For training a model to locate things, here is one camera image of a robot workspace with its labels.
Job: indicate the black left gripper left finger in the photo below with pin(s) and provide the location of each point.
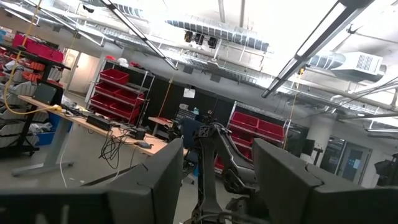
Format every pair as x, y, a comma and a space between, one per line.
155, 186

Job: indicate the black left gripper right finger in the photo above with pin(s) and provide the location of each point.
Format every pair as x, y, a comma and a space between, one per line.
295, 193

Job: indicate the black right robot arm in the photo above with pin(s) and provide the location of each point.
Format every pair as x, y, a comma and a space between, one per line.
208, 174

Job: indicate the glass door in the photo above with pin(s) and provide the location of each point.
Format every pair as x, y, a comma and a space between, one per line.
351, 161

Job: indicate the white paper sheet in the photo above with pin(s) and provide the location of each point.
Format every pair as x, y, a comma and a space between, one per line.
189, 93

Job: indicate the wooden work desk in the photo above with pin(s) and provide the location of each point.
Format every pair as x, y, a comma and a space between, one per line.
81, 119

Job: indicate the blue plastic tub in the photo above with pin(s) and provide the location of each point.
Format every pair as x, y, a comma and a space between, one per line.
46, 137

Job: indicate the dark grey box monitor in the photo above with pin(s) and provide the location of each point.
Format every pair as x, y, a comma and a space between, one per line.
46, 93

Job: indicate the white air conditioning unit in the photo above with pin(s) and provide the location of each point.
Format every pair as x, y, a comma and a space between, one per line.
360, 63

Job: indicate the long light bar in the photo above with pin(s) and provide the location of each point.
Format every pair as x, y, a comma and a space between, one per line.
311, 46

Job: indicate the black shelving unit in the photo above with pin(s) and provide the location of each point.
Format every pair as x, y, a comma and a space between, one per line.
46, 67

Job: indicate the long red storage bin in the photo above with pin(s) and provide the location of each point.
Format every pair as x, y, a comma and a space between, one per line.
40, 49

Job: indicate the black ceiling camera cluster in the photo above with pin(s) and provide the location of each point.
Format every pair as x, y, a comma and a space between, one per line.
199, 39

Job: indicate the silver ventilation duct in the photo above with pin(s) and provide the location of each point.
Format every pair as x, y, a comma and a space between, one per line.
217, 32

